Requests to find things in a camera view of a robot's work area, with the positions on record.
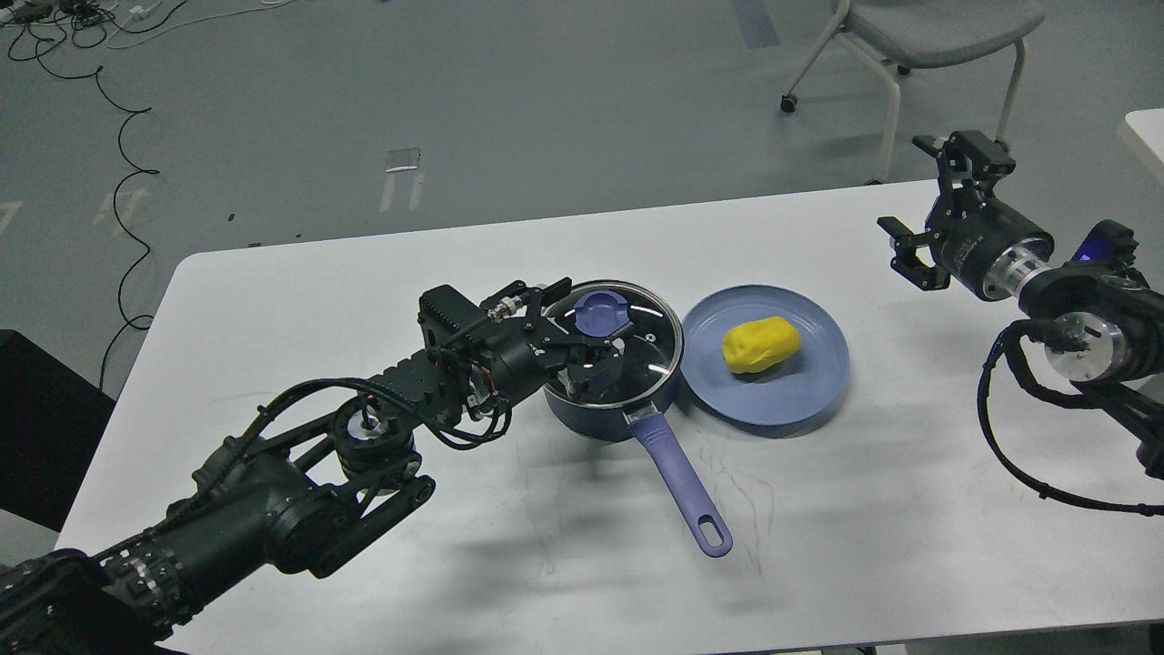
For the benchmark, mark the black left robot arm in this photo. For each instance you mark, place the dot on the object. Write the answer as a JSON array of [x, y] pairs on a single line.
[[322, 472]]

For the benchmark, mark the grey floor outlet plate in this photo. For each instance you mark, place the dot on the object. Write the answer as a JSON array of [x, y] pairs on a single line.
[[402, 160]]

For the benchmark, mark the yellow potato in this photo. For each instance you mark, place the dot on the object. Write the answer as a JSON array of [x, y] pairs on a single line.
[[753, 347]]

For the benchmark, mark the black box at left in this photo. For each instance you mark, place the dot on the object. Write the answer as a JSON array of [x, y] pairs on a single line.
[[52, 421]]

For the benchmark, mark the white table corner right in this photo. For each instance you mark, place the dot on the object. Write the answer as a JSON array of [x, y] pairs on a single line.
[[1141, 131]]

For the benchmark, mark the dark blue saucepan purple handle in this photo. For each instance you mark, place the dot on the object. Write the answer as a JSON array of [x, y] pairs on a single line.
[[652, 430]]

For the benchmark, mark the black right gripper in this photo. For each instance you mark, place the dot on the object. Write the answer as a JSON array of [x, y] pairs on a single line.
[[971, 235]]

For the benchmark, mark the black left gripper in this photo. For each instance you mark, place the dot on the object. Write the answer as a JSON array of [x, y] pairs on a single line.
[[522, 361]]

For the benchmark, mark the glass lid purple knob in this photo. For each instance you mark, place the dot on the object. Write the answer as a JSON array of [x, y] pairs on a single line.
[[653, 348]]

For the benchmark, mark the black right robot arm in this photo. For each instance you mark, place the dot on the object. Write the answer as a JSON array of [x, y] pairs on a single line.
[[1089, 328]]

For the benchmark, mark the blue plate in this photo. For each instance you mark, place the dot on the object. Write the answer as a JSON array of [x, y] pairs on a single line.
[[799, 388]]

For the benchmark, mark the grey office chair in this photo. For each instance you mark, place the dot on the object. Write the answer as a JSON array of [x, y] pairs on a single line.
[[893, 38]]

